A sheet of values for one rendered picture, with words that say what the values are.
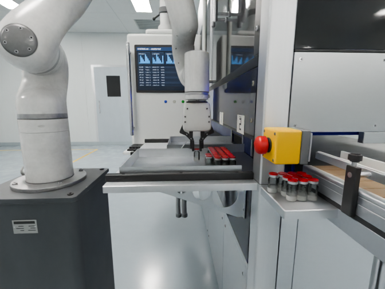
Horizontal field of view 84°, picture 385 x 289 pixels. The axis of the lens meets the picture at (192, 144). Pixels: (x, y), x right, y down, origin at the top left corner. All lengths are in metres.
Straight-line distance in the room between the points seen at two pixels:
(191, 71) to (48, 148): 0.47
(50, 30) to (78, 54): 6.10
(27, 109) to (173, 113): 1.01
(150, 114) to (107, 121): 4.90
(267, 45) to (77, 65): 6.34
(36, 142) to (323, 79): 0.74
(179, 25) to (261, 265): 0.74
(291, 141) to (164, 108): 1.16
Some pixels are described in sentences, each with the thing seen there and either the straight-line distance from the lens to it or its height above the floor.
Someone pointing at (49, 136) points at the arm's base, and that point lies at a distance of 0.69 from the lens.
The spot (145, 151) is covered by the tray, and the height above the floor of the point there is 0.91.
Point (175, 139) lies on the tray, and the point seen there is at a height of 0.90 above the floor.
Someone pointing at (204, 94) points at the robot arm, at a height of 1.12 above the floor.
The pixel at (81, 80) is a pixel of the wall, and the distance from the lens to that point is 6.66.
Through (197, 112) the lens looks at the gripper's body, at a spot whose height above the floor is 1.06.
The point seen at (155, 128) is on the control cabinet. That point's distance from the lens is 1.55.
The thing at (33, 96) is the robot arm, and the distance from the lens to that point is 0.69.
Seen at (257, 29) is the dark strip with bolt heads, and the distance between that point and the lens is 0.66.
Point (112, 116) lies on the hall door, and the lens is 6.35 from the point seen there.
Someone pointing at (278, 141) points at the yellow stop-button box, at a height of 1.01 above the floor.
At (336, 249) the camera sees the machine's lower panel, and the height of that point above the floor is 0.69.
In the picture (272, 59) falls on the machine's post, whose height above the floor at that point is 1.19.
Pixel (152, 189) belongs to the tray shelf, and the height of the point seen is 0.87.
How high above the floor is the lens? 1.08
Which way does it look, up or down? 10 degrees down
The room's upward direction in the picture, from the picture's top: straight up
